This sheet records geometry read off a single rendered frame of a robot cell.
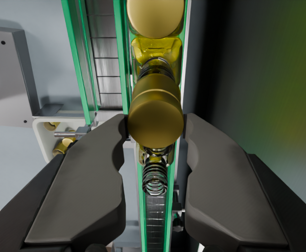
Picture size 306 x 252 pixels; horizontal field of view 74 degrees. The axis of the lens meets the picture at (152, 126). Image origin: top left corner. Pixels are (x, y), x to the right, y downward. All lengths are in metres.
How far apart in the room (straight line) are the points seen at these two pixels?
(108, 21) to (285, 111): 0.33
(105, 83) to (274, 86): 0.33
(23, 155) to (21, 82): 0.32
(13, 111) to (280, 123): 0.64
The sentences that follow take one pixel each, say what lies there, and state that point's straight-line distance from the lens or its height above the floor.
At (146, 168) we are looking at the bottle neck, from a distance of 0.25.
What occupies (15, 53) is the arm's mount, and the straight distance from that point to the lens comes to 0.61.
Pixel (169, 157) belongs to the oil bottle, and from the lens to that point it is 0.27.
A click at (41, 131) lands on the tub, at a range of 0.65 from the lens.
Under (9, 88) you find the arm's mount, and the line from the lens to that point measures 0.66.
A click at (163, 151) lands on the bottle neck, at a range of 0.20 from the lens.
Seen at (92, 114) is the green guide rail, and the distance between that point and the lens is 0.41.
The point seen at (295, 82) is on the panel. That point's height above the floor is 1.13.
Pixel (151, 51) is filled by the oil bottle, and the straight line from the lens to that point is 0.21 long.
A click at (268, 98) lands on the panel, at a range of 0.25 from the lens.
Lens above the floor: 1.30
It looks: 58 degrees down
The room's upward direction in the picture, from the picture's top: 178 degrees counter-clockwise
